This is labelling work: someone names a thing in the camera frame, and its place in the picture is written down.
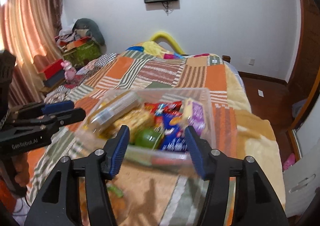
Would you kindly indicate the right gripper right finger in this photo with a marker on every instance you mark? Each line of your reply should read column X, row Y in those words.
column 255, row 201

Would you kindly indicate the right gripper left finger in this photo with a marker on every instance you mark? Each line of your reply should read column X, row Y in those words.
column 58, row 201

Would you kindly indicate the green-edged clear snack bag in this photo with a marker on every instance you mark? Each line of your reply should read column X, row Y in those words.
column 114, row 189

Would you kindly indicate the clear plastic storage bin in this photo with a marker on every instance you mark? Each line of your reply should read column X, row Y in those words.
column 157, row 158

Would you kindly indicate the orange sleeve forearm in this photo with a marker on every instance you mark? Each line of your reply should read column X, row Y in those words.
column 6, row 197

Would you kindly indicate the left hand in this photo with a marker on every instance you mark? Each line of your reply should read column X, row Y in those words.
column 22, row 168

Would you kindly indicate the pink slipper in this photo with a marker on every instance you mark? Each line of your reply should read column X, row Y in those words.
column 289, row 162

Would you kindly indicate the red box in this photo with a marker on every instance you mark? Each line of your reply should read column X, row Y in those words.
column 51, row 70

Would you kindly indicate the pink plush toy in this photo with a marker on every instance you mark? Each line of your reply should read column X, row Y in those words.
column 70, row 71

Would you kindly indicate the green patterned box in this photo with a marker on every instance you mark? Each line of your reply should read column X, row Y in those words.
column 82, row 55

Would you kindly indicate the gold-rimmed clear cookie tray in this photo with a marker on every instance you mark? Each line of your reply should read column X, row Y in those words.
column 107, row 114

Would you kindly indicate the blue snack bag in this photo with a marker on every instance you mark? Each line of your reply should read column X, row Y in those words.
column 173, row 139

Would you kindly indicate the long biscuit roll purple end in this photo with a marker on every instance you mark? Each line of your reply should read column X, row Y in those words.
column 193, row 115

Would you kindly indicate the clothes pile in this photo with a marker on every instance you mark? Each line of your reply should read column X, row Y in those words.
column 83, row 27

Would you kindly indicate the green round jelly cup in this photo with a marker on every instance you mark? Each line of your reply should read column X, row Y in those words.
column 148, row 138

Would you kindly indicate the cream bread slice package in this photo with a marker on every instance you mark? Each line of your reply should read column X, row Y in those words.
column 136, row 120

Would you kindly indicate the brown wooden door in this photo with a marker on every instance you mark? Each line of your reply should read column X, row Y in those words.
column 304, row 80

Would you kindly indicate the orange striped curtain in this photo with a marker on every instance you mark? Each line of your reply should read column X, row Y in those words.
column 28, row 31

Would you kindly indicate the red snack bag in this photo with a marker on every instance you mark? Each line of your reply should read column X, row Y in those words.
column 157, row 109

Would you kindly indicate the yellow pillow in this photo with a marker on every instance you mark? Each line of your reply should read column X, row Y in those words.
column 162, row 45

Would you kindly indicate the white cabinet with handle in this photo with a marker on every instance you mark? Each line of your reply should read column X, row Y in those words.
column 301, row 182

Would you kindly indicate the wall power socket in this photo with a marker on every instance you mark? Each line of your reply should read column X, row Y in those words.
column 251, row 61

